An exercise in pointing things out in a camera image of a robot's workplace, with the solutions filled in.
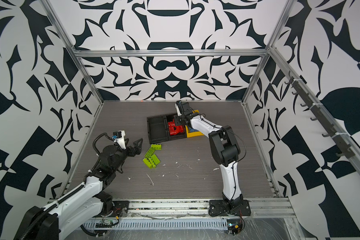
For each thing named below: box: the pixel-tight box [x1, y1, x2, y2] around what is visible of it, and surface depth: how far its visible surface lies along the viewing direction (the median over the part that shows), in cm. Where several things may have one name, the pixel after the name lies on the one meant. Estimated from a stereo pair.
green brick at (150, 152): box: [144, 147, 155, 159], surface depth 93 cm
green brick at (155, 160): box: [150, 154, 161, 166], surface depth 91 cm
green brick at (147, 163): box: [142, 158, 153, 169], surface depth 89 cm
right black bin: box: [166, 114, 187, 141], surface depth 98 cm
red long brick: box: [167, 118, 176, 127], surface depth 104 cm
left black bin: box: [146, 115, 169, 145], surface depth 101 cm
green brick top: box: [150, 144, 162, 150], surface depth 96 cm
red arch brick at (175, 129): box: [169, 125, 184, 136], surface depth 101 cm
